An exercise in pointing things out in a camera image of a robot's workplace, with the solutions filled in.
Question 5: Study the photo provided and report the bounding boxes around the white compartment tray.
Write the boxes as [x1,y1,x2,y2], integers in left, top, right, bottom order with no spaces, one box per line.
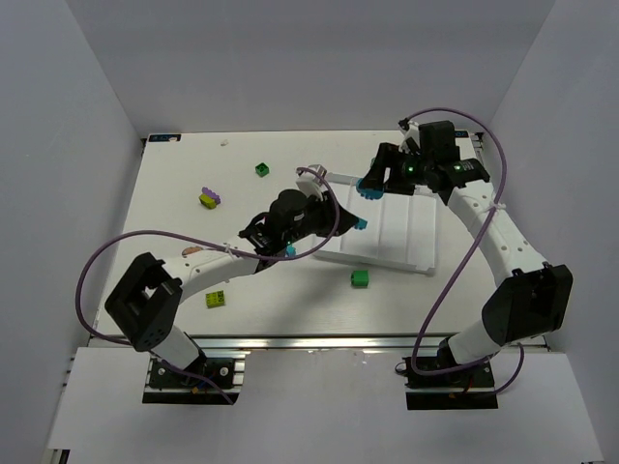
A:
[313,173,438,275]

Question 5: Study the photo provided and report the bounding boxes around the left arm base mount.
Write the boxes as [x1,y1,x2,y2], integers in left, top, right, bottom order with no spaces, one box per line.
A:
[142,351,246,406]

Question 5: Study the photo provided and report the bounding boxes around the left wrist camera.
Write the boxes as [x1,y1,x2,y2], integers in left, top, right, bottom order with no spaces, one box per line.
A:
[296,164,327,201]

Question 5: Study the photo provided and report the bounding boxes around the green square lego far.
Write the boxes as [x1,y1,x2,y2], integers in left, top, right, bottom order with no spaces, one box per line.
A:
[255,162,270,178]

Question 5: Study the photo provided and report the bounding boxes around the dark label sticker left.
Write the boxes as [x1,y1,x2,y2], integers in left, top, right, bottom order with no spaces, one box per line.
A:
[147,133,182,143]

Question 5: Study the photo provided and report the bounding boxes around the purple scalloped lego brick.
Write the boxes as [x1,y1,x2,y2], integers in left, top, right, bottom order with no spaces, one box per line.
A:
[202,187,221,204]

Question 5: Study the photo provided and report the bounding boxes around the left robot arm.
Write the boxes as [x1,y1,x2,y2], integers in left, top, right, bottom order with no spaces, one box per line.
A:
[104,189,360,374]

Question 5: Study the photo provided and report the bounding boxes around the teal curved large lego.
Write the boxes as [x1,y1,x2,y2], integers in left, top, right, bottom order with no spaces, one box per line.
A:
[356,179,384,200]

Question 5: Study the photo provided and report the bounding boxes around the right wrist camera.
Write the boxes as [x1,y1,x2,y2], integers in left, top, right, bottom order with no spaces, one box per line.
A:
[398,118,420,154]

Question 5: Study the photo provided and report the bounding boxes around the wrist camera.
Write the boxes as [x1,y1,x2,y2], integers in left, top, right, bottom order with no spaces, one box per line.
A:
[398,118,420,154]
[296,164,327,201]

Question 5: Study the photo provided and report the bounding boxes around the teal 2x4 lego brick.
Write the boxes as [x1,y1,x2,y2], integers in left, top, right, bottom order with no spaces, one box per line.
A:
[354,217,368,230]

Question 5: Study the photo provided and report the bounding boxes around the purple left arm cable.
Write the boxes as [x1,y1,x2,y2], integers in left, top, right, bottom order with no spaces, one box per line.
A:
[77,166,339,405]

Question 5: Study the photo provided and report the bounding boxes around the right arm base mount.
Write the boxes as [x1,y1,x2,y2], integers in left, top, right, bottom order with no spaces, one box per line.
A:
[395,357,498,411]

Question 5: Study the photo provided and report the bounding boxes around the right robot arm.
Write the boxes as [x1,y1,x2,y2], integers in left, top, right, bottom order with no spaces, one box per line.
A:
[357,121,574,375]

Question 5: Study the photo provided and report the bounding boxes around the lime 2x2 lego brick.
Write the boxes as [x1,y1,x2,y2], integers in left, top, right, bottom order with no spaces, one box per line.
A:
[205,290,225,308]

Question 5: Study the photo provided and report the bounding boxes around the lime curved lego brick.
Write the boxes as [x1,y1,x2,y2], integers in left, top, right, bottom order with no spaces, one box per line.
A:
[198,194,218,210]

